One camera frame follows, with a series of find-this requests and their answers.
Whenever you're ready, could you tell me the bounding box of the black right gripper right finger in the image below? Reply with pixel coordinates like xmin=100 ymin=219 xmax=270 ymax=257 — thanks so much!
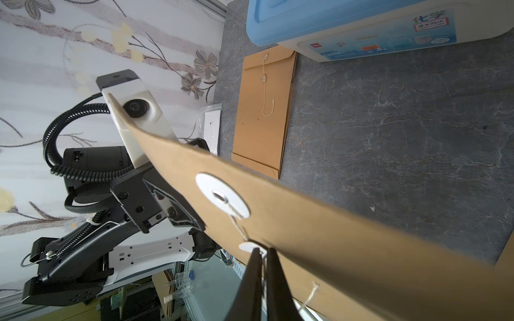
xmin=266 ymin=247 xmax=303 ymax=321

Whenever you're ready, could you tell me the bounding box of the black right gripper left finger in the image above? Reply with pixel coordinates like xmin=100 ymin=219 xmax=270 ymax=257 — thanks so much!
xmin=225 ymin=248 xmax=262 ymax=321

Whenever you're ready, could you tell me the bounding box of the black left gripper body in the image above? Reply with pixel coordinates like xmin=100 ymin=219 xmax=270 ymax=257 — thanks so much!
xmin=111 ymin=163 xmax=206 ymax=234

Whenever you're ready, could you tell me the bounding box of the kraft file bag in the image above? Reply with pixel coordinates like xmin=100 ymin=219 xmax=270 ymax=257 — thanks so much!
xmin=231 ymin=45 xmax=297 ymax=180
xmin=105 ymin=94 xmax=513 ymax=320

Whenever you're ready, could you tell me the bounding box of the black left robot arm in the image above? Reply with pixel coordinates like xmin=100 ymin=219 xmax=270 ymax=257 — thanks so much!
xmin=21 ymin=147 xmax=219 ymax=306

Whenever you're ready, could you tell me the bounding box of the blue lidded storage box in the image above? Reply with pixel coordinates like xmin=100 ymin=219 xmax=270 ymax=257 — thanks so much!
xmin=246 ymin=0 xmax=513 ymax=62

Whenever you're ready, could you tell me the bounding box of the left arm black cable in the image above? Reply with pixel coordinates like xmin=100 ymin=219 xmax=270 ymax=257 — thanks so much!
xmin=42 ymin=93 xmax=133 ymax=184

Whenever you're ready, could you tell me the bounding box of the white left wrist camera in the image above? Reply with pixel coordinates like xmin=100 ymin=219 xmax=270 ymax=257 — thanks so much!
xmin=96 ymin=70 xmax=177 ymax=168

